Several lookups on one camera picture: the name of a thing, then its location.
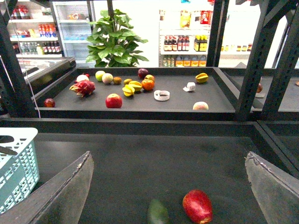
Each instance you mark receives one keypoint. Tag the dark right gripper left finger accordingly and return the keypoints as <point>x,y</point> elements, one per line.
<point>60,200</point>

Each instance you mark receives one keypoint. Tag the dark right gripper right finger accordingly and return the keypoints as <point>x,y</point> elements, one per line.
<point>276,191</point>

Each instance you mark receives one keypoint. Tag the light blue plastic basket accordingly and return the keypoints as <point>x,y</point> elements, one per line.
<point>18,173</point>

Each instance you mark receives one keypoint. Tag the yellow green mango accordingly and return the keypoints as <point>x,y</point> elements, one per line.
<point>157,213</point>

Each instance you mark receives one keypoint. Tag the red mango front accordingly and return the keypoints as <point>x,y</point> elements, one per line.
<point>198,206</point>

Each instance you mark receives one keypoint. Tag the small dark red plum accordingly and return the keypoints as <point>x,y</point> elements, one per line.
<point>49,102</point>

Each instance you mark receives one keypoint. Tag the red fruit side tray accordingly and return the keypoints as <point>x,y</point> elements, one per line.
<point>259,88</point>

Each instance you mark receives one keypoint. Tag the red apple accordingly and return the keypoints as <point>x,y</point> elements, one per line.
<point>113,101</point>

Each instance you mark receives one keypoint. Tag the black display tray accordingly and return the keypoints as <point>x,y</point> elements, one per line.
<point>218,92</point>

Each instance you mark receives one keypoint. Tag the pink dragon fruit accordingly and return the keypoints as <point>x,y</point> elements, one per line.
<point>83,88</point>

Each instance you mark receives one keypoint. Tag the pale pink peach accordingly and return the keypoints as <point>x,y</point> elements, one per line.
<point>200,106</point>

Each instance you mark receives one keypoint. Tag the white round fruit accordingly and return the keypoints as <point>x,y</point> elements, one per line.
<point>82,78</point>

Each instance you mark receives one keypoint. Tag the yellow starfruit front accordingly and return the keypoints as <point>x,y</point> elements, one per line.
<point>128,90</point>

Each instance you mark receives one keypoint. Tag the green apple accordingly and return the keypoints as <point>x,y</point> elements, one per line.
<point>99,74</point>

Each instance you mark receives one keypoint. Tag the pale melon fruit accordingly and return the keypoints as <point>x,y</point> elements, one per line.
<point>107,78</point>

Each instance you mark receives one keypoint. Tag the yellow starfruit middle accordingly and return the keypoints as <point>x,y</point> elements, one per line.
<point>136,85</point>

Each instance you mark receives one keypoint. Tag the orange persimmon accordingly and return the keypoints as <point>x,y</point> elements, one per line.
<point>148,85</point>

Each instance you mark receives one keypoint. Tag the red yellow peach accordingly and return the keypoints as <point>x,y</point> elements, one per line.
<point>150,77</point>

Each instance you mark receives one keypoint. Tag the dark purple fruit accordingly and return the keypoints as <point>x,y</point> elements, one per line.
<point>142,73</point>

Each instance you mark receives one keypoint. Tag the green potted plant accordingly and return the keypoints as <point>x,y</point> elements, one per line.
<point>113,43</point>

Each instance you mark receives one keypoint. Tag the white grocery shelf left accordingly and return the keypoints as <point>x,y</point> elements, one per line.
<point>32,30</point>

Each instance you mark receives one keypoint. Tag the white grocery shelf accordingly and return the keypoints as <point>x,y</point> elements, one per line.
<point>185,36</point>
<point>32,30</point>

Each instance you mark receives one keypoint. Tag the glass door fridge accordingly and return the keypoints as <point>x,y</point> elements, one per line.
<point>73,22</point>

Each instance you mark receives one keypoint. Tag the white grocery shelf right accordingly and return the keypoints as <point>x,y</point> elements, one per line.
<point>185,36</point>

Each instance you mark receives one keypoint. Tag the black shelf post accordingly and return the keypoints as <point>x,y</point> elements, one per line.
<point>261,45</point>

